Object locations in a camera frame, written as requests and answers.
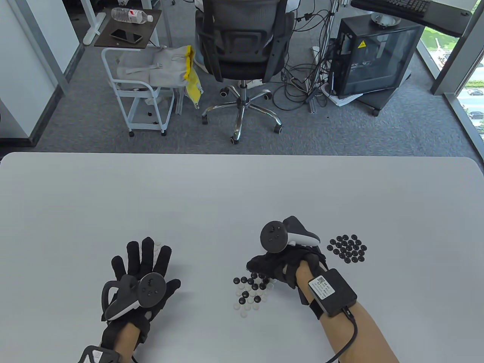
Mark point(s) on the black computer case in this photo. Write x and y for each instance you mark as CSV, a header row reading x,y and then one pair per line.
x,y
378,60

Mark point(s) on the person's right hand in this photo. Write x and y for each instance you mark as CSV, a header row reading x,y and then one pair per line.
x,y
276,264

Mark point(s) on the grey window pillar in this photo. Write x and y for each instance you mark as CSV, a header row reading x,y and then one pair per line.
x,y
453,68

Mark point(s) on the white power strip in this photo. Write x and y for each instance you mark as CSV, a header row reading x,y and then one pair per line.
x,y
315,53

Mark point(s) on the white desk leg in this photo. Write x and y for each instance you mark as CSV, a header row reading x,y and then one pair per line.
x,y
92,34

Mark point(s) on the brown side table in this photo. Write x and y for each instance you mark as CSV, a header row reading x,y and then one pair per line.
x,y
151,34

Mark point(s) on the aluminium frame post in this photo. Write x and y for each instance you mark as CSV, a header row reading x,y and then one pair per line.
x,y
313,106

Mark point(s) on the clear plastic water bottle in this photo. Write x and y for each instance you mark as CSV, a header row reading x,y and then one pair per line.
x,y
126,15

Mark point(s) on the yellow plastic bag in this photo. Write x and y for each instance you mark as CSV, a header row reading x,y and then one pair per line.
x,y
193,89

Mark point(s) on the black and white left controller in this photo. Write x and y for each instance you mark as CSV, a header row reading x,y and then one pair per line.
x,y
151,289

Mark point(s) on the white rolling cart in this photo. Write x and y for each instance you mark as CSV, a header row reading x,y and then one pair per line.
x,y
132,92

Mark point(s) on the black mesh office chair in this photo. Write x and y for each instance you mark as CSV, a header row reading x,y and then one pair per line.
x,y
242,41

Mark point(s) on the cluster of white go stones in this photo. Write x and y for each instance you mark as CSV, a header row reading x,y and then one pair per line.
x,y
156,247

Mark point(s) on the black keyboard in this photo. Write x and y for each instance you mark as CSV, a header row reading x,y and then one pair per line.
x,y
404,6

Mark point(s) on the black wheeled platform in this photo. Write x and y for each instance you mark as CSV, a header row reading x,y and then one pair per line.
x,y
382,100

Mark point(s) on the black patterned wrist camera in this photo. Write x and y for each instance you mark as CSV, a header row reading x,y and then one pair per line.
x,y
96,355

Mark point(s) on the black and white controller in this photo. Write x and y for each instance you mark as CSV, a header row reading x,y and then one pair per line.
x,y
273,236
151,289

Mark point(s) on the grey fabric bag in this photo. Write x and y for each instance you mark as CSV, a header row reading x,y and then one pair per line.
x,y
166,68

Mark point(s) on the black and white right controller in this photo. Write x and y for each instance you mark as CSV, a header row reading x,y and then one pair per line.
x,y
273,236

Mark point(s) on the pile of mixed go stones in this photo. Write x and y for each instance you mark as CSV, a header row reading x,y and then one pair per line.
x,y
251,297

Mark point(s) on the cluster of black go stones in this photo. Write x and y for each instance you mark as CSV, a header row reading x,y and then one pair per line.
x,y
348,249

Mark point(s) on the black smartphone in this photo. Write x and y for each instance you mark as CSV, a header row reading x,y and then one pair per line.
x,y
126,36

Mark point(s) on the person's left hand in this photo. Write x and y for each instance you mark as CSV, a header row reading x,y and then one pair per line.
x,y
145,261

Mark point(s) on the round silver stand base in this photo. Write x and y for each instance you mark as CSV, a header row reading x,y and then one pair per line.
x,y
385,20

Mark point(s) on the person's right forearm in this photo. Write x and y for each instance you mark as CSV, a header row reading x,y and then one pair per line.
x,y
363,332

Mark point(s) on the white papers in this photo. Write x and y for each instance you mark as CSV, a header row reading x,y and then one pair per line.
x,y
340,100

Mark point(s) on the black labelled wrist camera box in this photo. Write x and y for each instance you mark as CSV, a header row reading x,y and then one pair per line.
x,y
332,293

